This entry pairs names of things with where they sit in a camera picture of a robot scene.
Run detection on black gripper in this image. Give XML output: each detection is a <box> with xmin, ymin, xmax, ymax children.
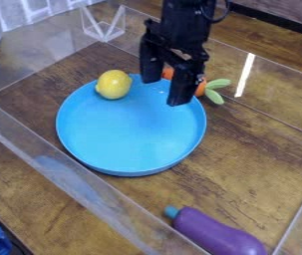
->
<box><xmin>140</xmin><ymin>0</ymin><xmax>217</xmax><ymax>107</ymax></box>

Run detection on orange toy carrot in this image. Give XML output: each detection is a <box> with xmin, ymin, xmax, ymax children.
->
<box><xmin>161</xmin><ymin>67</ymin><xmax>231</xmax><ymax>106</ymax></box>

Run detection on blue round tray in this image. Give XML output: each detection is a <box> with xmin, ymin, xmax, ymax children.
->
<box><xmin>56</xmin><ymin>74</ymin><xmax>207</xmax><ymax>176</ymax></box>

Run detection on yellow toy lemon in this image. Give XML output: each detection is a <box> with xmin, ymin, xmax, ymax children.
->
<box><xmin>95</xmin><ymin>70</ymin><xmax>132</xmax><ymax>100</ymax></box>

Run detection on white patterned curtain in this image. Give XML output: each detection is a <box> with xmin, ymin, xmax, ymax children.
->
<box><xmin>0</xmin><ymin>0</ymin><xmax>104</xmax><ymax>40</ymax></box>

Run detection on purple toy eggplant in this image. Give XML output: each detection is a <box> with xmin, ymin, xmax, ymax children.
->
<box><xmin>165</xmin><ymin>206</ymin><xmax>268</xmax><ymax>255</ymax></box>

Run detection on clear acrylic corner bracket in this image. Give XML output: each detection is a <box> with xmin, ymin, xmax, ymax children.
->
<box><xmin>80</xmin><ymin>6</ymin><xmax>126</xmax><ymax>43</ymax></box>

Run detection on clear acrylic enclosure wall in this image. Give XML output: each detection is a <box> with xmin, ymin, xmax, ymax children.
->
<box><xmin>0</xmin><ymin>0</ymin><xmax>302</xmax><ymax>255</ymax></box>

